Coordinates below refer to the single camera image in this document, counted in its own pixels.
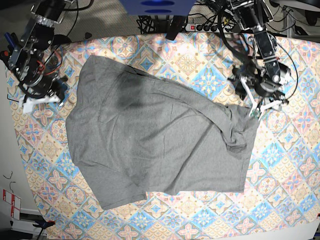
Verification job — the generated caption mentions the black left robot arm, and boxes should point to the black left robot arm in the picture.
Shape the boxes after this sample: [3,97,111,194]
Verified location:
[227,0,291,104]

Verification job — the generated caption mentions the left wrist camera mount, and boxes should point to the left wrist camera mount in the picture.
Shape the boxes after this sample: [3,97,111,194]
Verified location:
[239,76,288,120]

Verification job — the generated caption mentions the grey T-shirt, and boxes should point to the grey T-shirt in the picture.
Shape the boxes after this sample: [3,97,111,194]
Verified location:
[65,55,259,210]

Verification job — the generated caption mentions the red black clamp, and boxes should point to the red black clamp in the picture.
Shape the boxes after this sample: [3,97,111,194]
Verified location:
[0,50,17,74]

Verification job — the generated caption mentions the red white label tag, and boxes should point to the red white label tag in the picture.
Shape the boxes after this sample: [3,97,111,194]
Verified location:
[0,189,22,220]

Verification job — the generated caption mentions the white power strip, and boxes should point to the white power strip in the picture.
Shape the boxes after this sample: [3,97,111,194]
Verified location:
[184,23,235,33]

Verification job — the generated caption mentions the patterned tile tablecloth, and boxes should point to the patterned tile tablecloth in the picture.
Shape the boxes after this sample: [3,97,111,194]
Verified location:
[5,33,320,240]

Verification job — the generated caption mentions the black cable bundle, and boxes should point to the black cable bundle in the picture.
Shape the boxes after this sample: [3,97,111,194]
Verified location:
[136,15,173,35]

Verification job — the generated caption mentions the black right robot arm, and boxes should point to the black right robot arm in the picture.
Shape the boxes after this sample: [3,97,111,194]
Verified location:
[0,0,73,108]

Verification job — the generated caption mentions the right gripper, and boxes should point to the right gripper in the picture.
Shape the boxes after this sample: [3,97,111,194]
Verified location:
[23,75,68,107]

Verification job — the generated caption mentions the black mount post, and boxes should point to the black mount post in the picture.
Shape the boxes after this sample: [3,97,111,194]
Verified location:
[165,15,187,41]

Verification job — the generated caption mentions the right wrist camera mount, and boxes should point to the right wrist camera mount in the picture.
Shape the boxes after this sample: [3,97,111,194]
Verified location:
[18,94,61,114]

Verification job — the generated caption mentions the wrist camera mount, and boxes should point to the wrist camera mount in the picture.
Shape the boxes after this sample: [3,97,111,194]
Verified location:
[18,94,61,114]
[239,76,288,120]

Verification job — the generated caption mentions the blue orange bottom clamp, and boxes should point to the blue orange bottom clamp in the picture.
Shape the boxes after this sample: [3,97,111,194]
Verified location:
[32,220,56,240]

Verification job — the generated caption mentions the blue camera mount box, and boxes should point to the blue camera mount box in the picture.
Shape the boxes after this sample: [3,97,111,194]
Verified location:
[119,0,196,16]

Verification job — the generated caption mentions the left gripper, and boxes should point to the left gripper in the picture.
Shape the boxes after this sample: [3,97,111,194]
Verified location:
[227,65,286,101]

